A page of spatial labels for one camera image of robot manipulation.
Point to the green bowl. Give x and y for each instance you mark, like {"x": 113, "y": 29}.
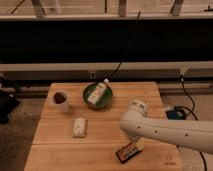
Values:
{"x": 103, "y": 101}

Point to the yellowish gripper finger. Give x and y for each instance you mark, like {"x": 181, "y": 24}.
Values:
{"x": 140, "y": 145}

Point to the white sponge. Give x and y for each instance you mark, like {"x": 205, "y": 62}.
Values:
{"x": 79, "y": 128}

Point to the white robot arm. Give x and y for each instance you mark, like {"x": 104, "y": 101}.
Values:
{"x": 196, "y": 135}

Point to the white bottle with label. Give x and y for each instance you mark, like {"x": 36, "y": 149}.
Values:
{"x": 98, "y": 92}

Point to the blue floor box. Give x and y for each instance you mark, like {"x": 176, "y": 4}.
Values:
{"x": 174, "y": 115}

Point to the dark object at left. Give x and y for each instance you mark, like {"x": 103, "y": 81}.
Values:
{"x": 8, "y": 102}

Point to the white cup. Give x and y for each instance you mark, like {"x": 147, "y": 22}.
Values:
{"x": 60, "y": 101}

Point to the wall outlet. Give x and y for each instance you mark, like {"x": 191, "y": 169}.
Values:
{"x": 92, "y": 75}

